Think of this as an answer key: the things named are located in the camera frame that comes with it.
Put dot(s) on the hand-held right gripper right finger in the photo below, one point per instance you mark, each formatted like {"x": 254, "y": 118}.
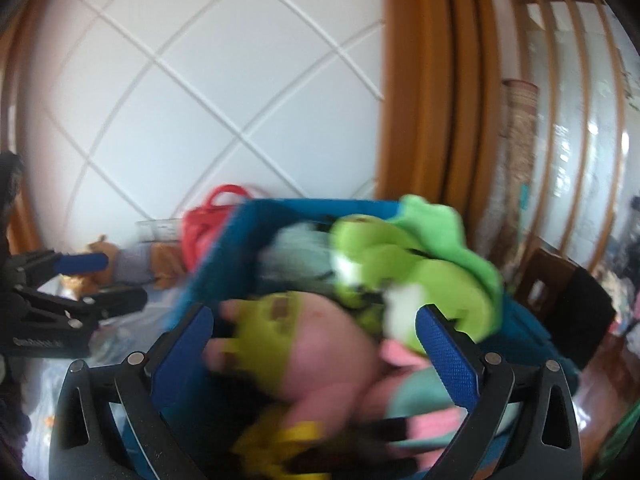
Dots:
{"x": 447, "y": 360}

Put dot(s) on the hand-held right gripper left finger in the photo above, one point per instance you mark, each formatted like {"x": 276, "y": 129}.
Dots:
{"x": 182, "y": 355}

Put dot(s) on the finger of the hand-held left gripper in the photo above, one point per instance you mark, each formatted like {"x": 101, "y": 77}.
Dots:
{"x": 115, "y": 300}
{"x": 80, "y": 262}

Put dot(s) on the blue plastic crate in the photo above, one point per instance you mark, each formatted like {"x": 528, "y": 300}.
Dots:
{"x": 235, "y": 245}

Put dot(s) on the green frog plush toy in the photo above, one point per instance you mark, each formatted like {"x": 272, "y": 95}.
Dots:
{"x": 370, "y": 260}

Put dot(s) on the teal neck pillow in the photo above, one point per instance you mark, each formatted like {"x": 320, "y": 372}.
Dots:
{"x": 295, "y": 252}

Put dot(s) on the teal plush toy pink ears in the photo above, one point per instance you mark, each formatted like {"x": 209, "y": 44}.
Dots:
{"x": 415, "y": 395}

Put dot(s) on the brown bear plush toy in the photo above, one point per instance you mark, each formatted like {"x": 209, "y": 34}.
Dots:
{"x": 167, "y": 265}

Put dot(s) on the red toy suitcase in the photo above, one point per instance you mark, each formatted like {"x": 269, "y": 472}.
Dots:
{"x": 195, "y": 240}

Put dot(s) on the pink starfish plush toy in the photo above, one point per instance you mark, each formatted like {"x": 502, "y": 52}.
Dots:
{"x": 325, "y": 350}

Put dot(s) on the yellow plush toy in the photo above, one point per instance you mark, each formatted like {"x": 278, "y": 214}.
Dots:
{"x": 280, "y": 447}

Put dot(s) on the black chair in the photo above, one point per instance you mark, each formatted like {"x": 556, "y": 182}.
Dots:
{"x": 585, "y": 305}

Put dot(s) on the green plastic bag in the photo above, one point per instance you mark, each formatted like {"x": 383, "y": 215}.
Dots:
{"x": 622, "y": 440}

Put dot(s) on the colourful clothes pile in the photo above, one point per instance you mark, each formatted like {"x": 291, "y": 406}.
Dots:
{"x": 627, "y": 290}

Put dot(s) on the wooden framed padded headboard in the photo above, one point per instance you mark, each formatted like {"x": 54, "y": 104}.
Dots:
{"x": 200, "y": 85}

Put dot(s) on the wooden glass partition screen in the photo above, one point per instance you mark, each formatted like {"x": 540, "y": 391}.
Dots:
{"x": 575, "y": 110}

